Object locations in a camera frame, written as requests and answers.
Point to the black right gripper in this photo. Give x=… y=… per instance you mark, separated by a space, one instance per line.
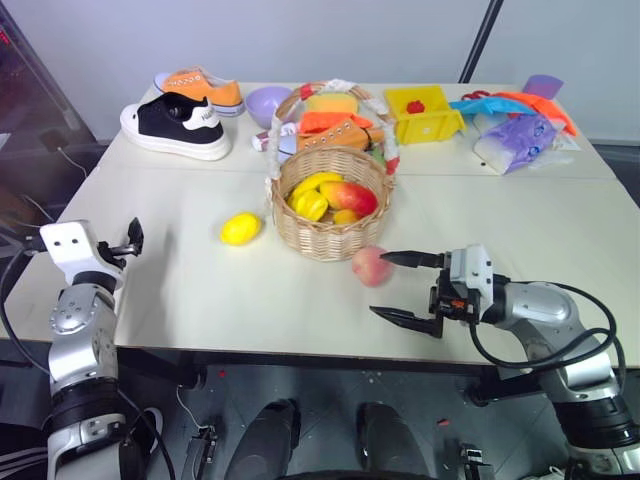
x=452 y=306

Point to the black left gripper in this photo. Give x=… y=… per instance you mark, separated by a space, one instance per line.
x=111 y=250

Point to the pink peach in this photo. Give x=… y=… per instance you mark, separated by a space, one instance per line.
x=367 y=271

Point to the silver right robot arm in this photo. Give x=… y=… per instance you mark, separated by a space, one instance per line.
x=542 y=306

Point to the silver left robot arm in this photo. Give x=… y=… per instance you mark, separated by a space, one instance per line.
x=75 y=350

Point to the small orange fruit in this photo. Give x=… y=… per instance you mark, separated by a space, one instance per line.
x=345 y=216

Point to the yellow lemon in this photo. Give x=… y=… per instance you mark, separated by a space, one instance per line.
x=241 y=229

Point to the red yellow mango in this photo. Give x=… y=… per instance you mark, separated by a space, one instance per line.
x=355 y=197

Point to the black and white sneaker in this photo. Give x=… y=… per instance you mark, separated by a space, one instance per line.
x=175 y=127

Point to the yellow starfruit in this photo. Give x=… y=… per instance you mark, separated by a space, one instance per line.
x=310 y=202

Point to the yellow banana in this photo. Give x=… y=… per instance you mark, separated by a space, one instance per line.
x=320 y=179

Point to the dark rounded shape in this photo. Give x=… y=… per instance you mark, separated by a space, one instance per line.
x=390 y=437
x=267 y=437

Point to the pink white tube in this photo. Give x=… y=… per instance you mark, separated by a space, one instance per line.
x=261 y=141

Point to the yellow plastic bin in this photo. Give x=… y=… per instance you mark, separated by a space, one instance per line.
x=425 y=122

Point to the purple bowl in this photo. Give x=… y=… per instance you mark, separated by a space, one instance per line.
x=265 y=105

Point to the purple tissue pack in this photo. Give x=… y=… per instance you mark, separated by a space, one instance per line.
x=515 y=140

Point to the small red toy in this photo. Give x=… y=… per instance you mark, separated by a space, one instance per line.
x=415 y=106

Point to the blue cloth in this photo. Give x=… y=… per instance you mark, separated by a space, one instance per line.
x=492 y=106

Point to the yellow sponge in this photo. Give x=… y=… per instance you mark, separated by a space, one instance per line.
x=332 y=103

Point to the clear plastic wrapper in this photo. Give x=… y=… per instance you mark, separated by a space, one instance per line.
x=557 y=152

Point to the purple cup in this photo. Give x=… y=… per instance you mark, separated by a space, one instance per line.
x=544 y=86

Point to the black slanted pole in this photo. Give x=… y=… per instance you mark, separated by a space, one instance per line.
x=480 y=40

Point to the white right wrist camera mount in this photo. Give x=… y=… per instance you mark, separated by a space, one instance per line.
x=470 y=270

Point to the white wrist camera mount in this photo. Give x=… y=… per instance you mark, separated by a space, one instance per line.
x=70 y=245
x=470 y=270

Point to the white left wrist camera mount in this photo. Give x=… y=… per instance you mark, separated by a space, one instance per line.
x=70 y=245

